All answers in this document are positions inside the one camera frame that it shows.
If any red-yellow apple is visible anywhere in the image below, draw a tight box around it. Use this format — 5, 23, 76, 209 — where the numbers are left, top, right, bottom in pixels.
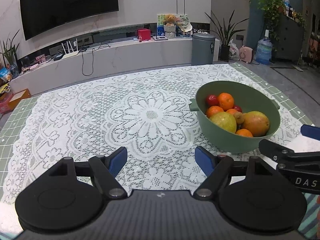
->
241, 111, 270, 137

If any small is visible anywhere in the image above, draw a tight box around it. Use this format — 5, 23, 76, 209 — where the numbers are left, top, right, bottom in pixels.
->
236, 128, 253, 138

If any green plastic colander bowl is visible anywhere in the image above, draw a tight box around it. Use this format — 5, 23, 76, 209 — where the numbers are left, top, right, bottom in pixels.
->
189, 81, 280, 154

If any brown kiwi fruit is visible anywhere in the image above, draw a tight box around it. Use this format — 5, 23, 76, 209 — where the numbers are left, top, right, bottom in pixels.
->
233, 112, 245, 125

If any red cherry tomato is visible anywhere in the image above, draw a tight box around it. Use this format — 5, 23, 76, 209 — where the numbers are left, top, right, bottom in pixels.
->
233, 105, 242, 112
206, 94, 219, 107

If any dark green cabinet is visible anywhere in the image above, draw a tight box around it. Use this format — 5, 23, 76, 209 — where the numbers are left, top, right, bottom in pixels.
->
274, 15, 304, 62

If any blue water jug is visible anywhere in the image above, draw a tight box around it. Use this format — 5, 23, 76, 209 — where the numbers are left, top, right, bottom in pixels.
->
255, 29, 273, 65

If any green checked table mat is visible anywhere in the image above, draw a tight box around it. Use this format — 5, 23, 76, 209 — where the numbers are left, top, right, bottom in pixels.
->
1, 97, 38, 204

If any pink small heater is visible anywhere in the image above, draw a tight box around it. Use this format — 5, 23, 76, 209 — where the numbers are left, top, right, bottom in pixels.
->
239, 46, 254, 63

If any orange cardboard box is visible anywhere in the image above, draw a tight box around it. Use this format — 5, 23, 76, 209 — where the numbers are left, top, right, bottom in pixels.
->
8, 89, 31, 111

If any white plastic bag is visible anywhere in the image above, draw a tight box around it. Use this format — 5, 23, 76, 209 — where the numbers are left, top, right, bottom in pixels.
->
228, 39, 240, 61

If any white TV console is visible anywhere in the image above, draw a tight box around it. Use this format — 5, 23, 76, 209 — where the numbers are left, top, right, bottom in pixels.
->
9, 22, 221, 96

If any grey pedal trash bin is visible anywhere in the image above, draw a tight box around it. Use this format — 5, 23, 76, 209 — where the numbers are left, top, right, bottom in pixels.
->
191, 33, 215, 66

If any white wifi router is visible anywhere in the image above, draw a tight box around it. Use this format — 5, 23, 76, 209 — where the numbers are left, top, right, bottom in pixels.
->
61, 38, 79, 59

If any tall leafy floor plant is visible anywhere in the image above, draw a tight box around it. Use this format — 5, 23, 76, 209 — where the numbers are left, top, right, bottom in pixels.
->
205, 10, 249, 62

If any trailing plant on cabinet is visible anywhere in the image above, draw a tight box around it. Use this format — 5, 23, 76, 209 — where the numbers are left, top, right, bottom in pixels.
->
258, 0, 285, 42

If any red box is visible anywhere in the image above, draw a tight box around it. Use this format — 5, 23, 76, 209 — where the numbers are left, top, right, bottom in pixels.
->
137, 28, 151, 42

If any green potted plant left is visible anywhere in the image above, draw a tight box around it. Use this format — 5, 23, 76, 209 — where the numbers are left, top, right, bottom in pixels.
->
1, 30, 20, 66

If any teddy bear on box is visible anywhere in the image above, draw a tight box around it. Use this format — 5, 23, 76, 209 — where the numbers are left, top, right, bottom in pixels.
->
163, 14, 176, 39

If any floral picture board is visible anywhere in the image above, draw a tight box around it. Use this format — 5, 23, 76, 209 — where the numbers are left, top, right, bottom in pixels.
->
157, 14, 190, 29

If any black power cable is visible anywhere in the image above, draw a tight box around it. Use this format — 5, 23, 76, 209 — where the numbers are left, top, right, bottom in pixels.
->
80, 42, 112, 77

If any black wall television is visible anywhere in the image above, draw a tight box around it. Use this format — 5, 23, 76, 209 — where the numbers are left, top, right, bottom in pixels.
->
20, 0, 119, 40

